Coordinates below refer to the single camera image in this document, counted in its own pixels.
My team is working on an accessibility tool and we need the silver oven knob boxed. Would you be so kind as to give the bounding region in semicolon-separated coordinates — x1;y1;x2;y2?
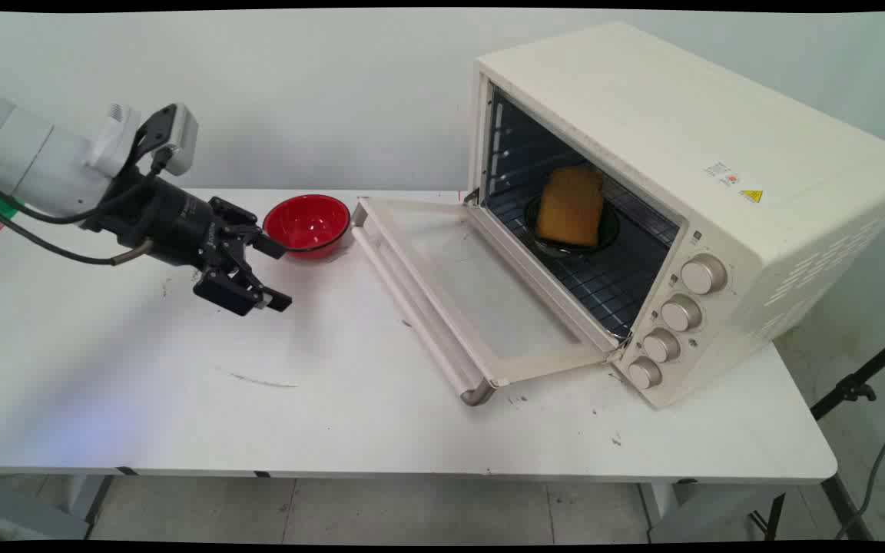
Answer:
628;356;663;390
660;294;703;333
642;328;681;364
680;254;728;296

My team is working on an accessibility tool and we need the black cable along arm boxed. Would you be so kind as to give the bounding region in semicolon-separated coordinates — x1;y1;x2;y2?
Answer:
0;157;171;226

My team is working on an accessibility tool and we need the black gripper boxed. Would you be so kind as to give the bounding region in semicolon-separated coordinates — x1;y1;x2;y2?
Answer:
85;165;293;318

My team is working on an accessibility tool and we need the toasted bread slice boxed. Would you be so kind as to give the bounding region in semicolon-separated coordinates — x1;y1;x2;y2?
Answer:
535;165;605;248

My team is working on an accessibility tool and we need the white label sticker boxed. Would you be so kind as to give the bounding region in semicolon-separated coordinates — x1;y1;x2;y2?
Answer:
703;161;742;188

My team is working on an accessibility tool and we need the cream glass oven door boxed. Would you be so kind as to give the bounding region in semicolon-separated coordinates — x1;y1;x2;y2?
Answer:
350;196;629;408

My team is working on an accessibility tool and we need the grey hanging cable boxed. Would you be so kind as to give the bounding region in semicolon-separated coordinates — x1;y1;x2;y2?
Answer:
834;349;885;540

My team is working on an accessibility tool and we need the black round plate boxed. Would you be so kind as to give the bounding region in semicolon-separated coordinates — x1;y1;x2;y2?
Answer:
524;192;621;257

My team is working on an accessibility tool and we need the cream toaster oven body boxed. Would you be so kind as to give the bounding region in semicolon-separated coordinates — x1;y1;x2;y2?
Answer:
466;22;885;409

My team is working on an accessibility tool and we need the black tripod stand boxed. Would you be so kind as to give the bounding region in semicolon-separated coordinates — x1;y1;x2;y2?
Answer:
750;329;885;542

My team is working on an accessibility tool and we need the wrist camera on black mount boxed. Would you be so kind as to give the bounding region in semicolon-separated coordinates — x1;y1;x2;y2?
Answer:
131;103;200;177

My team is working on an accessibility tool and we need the white table leg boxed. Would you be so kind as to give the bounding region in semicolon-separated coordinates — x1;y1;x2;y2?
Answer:
637;480;791;543
0;474;114;542

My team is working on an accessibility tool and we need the red bowl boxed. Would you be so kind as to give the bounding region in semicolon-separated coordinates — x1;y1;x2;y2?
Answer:
262;194;352;260

